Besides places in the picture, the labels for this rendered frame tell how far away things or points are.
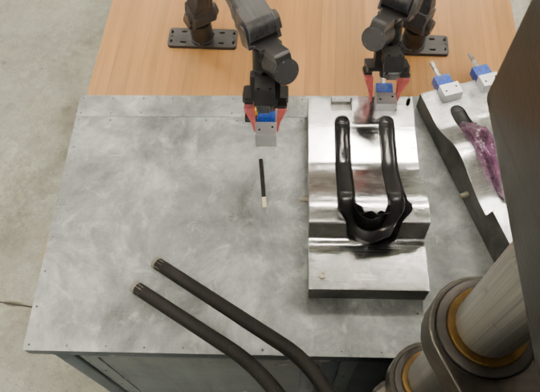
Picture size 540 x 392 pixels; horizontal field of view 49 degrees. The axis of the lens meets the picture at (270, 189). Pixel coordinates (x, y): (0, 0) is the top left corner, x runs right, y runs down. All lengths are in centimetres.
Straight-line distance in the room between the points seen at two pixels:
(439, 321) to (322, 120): 95
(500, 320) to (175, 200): 109
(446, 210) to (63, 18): 222
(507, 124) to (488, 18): 158
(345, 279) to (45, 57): 208
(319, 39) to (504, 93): 144
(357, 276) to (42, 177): 163
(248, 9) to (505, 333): 92
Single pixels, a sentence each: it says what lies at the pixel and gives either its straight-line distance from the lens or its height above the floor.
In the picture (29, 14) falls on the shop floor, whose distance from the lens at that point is 324.
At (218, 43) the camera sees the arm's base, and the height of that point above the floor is 80.
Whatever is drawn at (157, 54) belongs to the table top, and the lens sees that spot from 176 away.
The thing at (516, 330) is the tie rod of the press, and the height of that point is 163.
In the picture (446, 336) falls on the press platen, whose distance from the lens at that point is 58.
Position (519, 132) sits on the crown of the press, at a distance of 31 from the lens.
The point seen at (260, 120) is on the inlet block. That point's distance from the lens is 140.
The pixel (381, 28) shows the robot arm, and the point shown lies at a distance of 134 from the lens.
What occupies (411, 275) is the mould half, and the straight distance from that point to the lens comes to 133.
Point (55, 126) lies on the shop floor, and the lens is 274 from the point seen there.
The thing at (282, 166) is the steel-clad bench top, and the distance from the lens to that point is 149.
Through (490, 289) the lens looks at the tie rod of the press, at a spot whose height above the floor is 165.
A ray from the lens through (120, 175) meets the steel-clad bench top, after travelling 154.
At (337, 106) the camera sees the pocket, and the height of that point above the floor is 86.
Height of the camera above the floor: 208
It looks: 61 degrees down
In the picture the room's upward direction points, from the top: 4 degrees counter-clockwise
